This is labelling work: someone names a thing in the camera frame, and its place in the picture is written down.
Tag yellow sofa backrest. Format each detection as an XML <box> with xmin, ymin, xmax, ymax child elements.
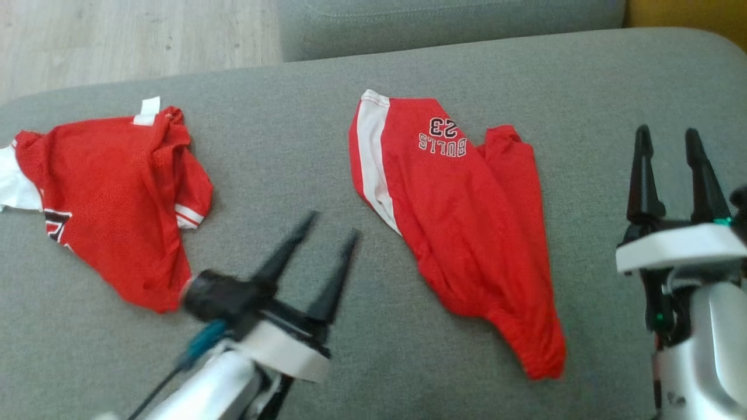
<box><xmin>624</xmin><ymin>0</ymin><xmax>747</xmax><ymax>53</ymax></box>

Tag red shorts with white stripe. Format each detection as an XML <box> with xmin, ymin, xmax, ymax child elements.
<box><xmin>348</xmin><ymin>89</ymin><xmax>567</xmax><ymax>381</ymax></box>

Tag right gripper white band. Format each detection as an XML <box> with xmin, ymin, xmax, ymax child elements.
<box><xmin>616</xmin><ymin>124</ymin><xmax>747</xmax><ymax>351</ymax></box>

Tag grey sofa seat cushion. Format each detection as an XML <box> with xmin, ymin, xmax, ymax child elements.
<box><xmin>277</xmin><ymin>0</ymin><xmax>628</xmax><ymax>62</ymax></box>

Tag black cable with teal connector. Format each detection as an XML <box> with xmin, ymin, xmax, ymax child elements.
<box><xmin>125</xmin><ymin>320</ymin><xmax>229</xmax><ymax>420</ymax></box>

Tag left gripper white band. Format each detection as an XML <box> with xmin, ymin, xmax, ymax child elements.
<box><xmin>233</xmin><ymin>210</ymin><xmax>361</xmax><ymax>383</ymax></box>

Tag red jersey with white sleeves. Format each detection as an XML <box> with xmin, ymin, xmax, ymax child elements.
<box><xmin>0</xmin><ymin>96</ymin><xmax>214</xmax><ymax>314</ymax></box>

